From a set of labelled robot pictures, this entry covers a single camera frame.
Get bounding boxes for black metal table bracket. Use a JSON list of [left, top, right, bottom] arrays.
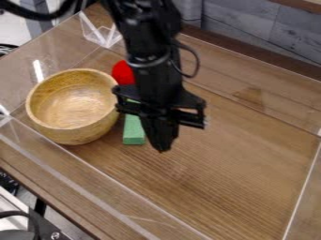
[[30, 209, 70, 240]]

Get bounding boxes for clear acrylic tray wall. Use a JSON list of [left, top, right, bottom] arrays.
[[0, 110, 212, 240]]

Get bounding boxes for green rectangular block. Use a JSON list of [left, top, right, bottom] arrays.
[[122, 97, 148, 146]]

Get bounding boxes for brown wooden bowl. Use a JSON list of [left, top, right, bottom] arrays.
[[26, 68, 119, 145]]

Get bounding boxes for red plush ball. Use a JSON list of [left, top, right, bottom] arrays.
[[111, 60, 135, 85]]

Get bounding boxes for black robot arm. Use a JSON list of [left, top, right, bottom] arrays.
[[102, 0, 206, 152]]

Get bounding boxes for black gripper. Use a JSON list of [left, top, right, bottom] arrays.
[[111, 62, 206, 153]]

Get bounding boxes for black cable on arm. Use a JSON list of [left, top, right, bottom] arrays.
[[169, 40, 201, 79]]

